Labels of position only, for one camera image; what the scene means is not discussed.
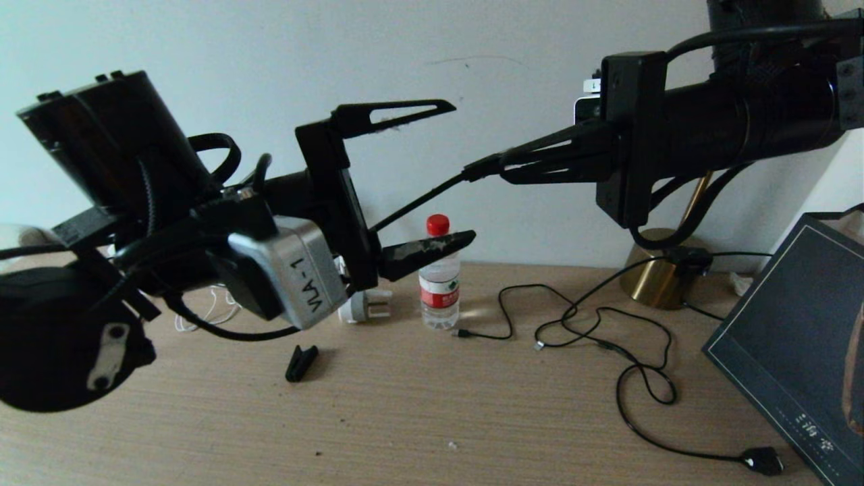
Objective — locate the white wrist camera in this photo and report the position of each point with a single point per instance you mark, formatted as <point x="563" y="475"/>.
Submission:
<point x="587" y="111"/>
<point x="297" y="277"/>

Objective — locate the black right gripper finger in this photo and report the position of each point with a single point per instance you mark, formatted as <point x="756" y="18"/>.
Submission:
<point x="587" y="172"/>
<point x="587" y="142"/>

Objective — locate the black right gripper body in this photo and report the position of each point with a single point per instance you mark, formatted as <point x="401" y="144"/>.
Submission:
<point x="631" y="135"/>

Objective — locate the small black plastic clip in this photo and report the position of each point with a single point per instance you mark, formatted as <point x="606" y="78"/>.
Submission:
<point x="300" y="362"/>

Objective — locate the white round plug adapter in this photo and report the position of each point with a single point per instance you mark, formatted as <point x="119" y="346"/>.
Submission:
<point x="364" y="307"/>

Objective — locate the dark teal paper bag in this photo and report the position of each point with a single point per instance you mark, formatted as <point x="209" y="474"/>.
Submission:
<point x="790" y="337"/>

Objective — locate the black block on lamp base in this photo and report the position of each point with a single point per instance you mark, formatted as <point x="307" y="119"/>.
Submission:
<point x="688" y="260"/>

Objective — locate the clear water bottle red cap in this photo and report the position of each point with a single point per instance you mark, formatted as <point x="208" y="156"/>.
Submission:
<point x="439" y="297"/>

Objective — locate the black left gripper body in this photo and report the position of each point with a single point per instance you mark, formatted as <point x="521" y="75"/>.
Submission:
<point x="337" y="189"/>

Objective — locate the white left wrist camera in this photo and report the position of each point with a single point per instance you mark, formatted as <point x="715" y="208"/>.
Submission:
<point x="297" y="277"/>

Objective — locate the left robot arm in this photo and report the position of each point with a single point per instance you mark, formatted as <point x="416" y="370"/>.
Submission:
<point x="61" y="337"/>

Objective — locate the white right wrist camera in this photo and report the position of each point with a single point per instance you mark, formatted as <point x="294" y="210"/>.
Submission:
<point x="587" y="111"/>

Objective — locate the brass desk lamp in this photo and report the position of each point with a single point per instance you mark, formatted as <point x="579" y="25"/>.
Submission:
<point x="651" y="283"/>

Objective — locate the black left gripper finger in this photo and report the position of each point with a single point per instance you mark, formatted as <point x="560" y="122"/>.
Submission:
<point x="364" y="121"/>
<point x="418" y="253"/>

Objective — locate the crumpled white tissue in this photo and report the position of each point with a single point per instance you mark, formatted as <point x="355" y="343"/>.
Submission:
<point x="739" y="283"/>

